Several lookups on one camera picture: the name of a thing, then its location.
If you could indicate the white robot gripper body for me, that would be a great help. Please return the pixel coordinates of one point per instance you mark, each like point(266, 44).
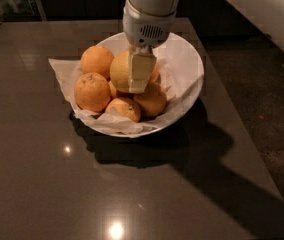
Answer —
point(146, 29)

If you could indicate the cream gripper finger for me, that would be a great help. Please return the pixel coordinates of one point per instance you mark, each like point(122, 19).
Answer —
point(141, 64)

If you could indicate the yellowish orange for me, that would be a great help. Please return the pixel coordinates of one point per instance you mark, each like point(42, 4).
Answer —
point(119, 71)

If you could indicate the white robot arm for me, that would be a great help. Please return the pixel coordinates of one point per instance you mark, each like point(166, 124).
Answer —
point(156, 8)

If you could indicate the white ceramic bowl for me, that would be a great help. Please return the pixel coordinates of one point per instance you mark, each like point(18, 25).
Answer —
point(182, 76)

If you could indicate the small front orange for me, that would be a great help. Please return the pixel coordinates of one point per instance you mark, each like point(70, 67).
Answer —
point(125, 107)

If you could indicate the orange at back right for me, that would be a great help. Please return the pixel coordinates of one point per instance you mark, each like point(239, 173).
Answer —
point(155, 73)

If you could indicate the orange at front right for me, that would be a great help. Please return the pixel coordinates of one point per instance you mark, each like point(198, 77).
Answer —
point(152, 101)

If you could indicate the white crumpled paper liner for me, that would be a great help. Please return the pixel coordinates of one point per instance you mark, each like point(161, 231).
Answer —
point(67, 73)

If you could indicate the orange at back left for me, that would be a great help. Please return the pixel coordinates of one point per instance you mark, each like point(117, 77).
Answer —
point(97, 59)

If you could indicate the orange at front left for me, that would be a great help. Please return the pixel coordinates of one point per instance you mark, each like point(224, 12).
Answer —
point(92, 92)

